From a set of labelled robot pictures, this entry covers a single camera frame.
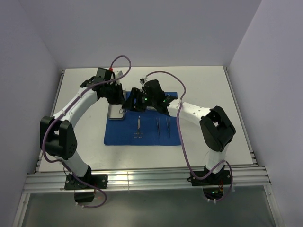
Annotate metal forceps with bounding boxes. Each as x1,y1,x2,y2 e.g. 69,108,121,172
119,108,128,114

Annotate metal instrument tray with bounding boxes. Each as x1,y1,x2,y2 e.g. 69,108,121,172
107,104,125,121

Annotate blue surgical cloth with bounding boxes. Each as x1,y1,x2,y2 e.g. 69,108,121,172
103,91,181,146

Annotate metal pointed tweezers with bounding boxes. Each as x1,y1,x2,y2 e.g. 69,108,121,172
166,117,170,138
156,118,160,138

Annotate metal scissors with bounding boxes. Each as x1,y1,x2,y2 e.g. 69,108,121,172
133,116,143,139

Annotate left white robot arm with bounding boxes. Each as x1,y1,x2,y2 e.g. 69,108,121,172
40,68,125,183

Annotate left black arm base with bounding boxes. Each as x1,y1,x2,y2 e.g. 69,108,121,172
64,174,108,204

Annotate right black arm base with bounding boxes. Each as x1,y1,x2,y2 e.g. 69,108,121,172
187,168,233,200

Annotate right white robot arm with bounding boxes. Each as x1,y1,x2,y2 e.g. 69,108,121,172
122,79,236,181

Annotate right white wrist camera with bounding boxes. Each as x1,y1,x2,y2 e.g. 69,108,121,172
139,78,148,86

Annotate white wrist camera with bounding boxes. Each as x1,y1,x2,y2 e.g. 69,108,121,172
139,78,148,86
108,68,124,84

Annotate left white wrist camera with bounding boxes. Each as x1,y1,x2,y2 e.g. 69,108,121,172
108,68,124,84

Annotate aluminium front rail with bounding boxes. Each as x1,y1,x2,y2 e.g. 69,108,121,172
23,166,271,193

